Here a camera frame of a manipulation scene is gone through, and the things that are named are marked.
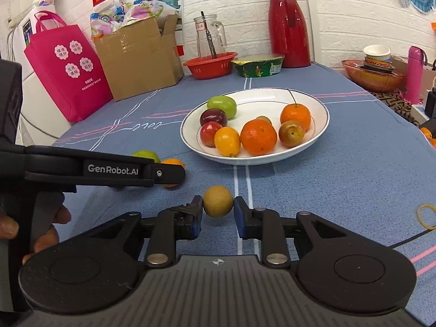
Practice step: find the small red apple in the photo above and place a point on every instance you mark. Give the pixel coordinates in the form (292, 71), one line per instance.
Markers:
(207, 133)

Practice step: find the large orange with stem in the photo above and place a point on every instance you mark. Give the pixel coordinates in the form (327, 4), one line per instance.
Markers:
(296, 112)

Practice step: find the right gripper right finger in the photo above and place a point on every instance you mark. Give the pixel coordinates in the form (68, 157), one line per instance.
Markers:
(266, 227)

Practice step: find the yellow orange citrus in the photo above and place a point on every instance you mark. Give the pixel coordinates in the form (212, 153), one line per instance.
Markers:
(227, 141)

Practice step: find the person left hand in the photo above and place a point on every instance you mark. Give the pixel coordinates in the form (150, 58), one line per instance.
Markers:
(44, 235)

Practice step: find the floral cloth in box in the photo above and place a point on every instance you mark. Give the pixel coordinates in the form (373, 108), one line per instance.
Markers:
(122, 14)

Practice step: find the pink thermos bottle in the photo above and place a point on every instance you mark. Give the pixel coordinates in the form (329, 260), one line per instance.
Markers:
(416, 62)

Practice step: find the blue striped tablecloth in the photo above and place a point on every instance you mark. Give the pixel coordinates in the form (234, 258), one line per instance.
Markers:
(369, 172)

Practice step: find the brown cardboard box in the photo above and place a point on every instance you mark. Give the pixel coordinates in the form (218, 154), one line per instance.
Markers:
(140, 58)

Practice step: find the yellow rubber band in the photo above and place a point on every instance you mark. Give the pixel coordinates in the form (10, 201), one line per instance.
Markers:
(424, 213)

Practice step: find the white paper cup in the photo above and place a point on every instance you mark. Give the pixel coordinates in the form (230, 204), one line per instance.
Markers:
(378, 52)

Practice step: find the dark red plum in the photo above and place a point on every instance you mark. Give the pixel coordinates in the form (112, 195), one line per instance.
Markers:
(213, 115)

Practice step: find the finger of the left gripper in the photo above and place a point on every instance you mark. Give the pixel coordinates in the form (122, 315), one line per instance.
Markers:
(78, 167)

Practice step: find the white round plate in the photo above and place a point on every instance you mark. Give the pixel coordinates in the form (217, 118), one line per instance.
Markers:
(252, 103)

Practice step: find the black utensil in pitcher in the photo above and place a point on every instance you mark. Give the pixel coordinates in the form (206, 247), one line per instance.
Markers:
(208, 36)

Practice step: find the red thermos jug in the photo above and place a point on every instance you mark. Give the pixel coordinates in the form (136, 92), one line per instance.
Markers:
(288, 33)

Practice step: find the pink tote bag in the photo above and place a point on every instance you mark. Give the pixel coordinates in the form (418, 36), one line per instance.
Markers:
(67, 66)

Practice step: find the tan brown longan fruit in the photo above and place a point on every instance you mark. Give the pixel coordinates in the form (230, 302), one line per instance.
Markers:
(217, 201)

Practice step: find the glass pitcher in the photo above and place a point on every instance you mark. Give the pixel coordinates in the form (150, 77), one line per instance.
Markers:
(218, 35)

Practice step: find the large front orange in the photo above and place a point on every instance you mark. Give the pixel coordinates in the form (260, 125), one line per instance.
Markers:
(258, 137)

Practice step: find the oranges on side shelf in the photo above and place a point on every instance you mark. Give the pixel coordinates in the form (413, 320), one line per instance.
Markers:
(428, 135)

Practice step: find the red brown plum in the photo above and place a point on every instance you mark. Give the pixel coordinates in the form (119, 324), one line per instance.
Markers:
(291, 133)

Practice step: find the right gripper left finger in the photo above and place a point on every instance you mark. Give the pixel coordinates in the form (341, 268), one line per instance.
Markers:
(182, 222)

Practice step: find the red plastic basket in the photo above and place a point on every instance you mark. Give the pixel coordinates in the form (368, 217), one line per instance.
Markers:
(204, 68)

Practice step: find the green instant noodle bowl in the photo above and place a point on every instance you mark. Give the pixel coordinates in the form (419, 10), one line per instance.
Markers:
(258, 65)

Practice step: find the small orange tangerine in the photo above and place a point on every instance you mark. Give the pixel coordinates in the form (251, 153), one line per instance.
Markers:
(174, 161)

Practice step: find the brown patterned cloth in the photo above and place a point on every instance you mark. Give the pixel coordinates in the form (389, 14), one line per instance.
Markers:
(395, 101)

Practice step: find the black power adapter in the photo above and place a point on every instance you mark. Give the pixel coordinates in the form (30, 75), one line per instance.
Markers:
(430, 106)

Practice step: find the green apple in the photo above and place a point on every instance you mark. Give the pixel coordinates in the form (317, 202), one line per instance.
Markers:
(147, 155)
(224, 103)

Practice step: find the white water dispenser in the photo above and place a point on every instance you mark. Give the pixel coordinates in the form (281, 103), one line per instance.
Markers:
(40, 122)

